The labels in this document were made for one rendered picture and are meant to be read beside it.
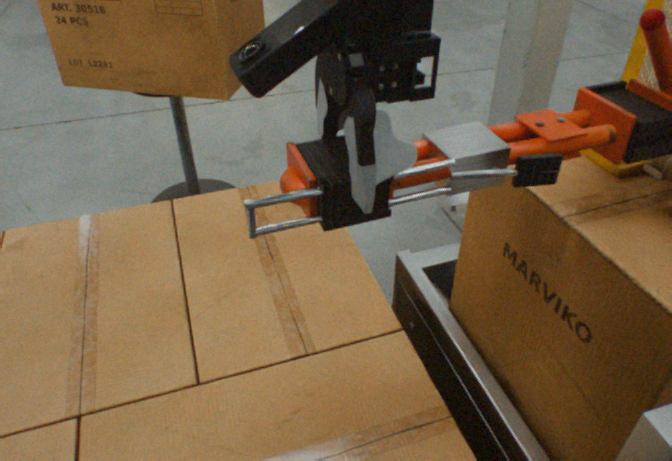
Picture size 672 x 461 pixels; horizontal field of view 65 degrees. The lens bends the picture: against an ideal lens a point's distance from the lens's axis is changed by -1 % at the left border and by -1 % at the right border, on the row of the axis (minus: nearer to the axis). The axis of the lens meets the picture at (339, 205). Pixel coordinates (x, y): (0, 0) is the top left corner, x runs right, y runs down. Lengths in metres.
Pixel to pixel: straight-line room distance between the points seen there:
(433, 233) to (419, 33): 1.77
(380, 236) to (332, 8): 1.77
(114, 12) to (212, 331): 1.10
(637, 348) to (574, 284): 0.11
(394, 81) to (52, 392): 0.85
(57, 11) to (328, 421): 1.50
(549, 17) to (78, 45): 1.49
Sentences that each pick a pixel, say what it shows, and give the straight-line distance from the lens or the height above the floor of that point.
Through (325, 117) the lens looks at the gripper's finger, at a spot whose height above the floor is 1.13.
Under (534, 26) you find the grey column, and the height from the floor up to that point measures 0.84.
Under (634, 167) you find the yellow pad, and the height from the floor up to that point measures 0.96.
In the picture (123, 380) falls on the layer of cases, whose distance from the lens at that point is 1.07.
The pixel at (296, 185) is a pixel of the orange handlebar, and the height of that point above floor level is 1.09.
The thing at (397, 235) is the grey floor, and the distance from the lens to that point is 2.16.
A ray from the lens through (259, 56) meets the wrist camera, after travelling 0.42.
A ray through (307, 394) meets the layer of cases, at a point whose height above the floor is 0.54.
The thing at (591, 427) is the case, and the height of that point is 0.71.
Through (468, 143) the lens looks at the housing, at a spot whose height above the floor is 1.09.
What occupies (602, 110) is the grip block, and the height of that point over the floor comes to 1.10.
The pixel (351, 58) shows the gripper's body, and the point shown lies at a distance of 0.42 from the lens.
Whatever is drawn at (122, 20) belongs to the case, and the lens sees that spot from 1.84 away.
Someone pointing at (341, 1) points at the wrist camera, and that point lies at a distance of 0.42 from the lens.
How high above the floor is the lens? 1.36
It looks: 36 degrees down
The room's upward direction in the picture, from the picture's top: straight up
